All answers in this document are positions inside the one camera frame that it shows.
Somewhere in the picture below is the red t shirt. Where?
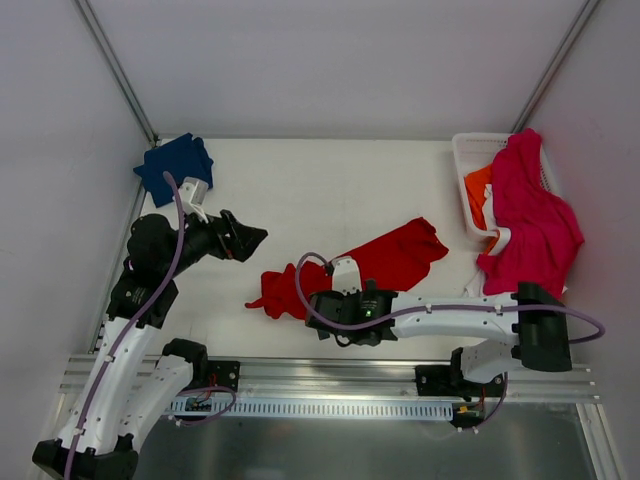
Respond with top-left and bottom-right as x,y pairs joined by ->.
245,217 -> 449,320

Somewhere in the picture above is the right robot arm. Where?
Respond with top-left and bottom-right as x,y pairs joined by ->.
305,283 -> 573,396

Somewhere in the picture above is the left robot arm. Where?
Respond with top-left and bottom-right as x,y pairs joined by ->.
32,210 -> 268,479

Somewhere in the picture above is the folded blue t shirt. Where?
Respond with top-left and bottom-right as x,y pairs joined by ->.
133,133 -> 214,208

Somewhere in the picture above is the orange t shirt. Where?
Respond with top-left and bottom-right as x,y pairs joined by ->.
464,165 -> 499,254

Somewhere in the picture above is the white plastic basket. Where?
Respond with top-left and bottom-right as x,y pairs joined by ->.
452,129 -> 575,242

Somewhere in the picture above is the pink t shirt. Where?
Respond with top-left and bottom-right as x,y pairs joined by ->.
476,129 -> 584,299

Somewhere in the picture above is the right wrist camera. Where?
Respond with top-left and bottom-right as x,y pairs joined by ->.
330,256 -> 363,295

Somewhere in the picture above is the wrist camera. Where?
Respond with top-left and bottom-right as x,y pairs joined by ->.
330,256 -> 363,295
179,177 -> 208,223

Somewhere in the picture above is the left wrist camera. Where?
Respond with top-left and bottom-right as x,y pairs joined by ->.
179,177 -> 208,223

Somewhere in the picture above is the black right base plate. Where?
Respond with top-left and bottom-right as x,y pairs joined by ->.
414,365 -> 506,401

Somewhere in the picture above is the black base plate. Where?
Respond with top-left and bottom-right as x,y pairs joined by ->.
414,365 -> 506,401
149,357 -> 242,394

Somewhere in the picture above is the aluminium mounting rail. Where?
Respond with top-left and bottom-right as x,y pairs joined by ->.
58,352 -> 601,404

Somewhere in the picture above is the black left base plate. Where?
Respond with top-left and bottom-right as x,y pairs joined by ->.
149,357 -> 242,394

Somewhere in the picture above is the white slotted cable duct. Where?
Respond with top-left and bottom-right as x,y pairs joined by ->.
166,397 -> 454,422

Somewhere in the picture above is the left aluminium frame post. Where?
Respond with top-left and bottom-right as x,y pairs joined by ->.
71,0 -> 159,147

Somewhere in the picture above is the aluminium frame post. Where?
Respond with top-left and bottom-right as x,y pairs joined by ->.
510,0 -> 603,133
71,0 -> 159,147

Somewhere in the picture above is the right aluminium frame post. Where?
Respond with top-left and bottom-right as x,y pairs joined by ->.
510,0 -> 603,133

